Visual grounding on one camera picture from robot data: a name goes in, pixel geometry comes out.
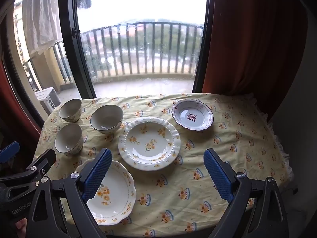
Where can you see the red-rimmed white plate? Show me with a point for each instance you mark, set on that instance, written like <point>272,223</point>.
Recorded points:
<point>193,115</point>

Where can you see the small floral ceramic bowl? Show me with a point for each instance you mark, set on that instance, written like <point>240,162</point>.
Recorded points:
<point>68,138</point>
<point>70,109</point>

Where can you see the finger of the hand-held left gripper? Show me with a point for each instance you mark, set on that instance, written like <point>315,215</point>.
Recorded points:
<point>10,150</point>
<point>42,163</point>

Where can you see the narrow red curtain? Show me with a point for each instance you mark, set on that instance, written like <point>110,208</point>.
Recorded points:
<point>12,109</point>

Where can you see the yellow printed tablecloth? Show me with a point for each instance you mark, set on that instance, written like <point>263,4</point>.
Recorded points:
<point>198,148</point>

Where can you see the large floral ceramic bowl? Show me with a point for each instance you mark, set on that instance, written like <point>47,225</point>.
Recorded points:
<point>106,119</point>

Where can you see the large red curtain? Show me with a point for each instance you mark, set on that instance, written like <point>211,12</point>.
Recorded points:
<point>247,42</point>

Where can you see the white air conditioner unit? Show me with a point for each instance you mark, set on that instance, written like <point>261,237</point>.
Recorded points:
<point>48,99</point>

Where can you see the beige apartment building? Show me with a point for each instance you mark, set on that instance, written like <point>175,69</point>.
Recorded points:
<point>18,29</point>

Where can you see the scalloped yellow floral plate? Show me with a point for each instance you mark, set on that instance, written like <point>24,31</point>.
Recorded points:
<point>114,195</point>

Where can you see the black window frame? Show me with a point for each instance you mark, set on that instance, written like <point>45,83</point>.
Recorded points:
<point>24,99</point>

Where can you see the black sliding door frame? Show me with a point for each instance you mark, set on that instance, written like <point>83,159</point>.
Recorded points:
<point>75,54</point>

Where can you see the white hanging sheet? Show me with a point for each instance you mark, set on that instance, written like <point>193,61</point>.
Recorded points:
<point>39,17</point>

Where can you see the metal balcony railing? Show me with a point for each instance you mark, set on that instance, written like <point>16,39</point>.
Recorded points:
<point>148,23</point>

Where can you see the beaded yellow floral plate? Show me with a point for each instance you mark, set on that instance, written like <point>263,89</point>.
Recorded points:
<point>148,143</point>

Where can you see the person's left hand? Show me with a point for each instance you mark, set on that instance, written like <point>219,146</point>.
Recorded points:
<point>21,226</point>

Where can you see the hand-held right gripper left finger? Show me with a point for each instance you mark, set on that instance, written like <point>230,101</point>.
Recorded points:
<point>97,173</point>

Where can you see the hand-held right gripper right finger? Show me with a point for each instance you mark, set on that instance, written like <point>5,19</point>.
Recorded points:
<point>218,176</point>

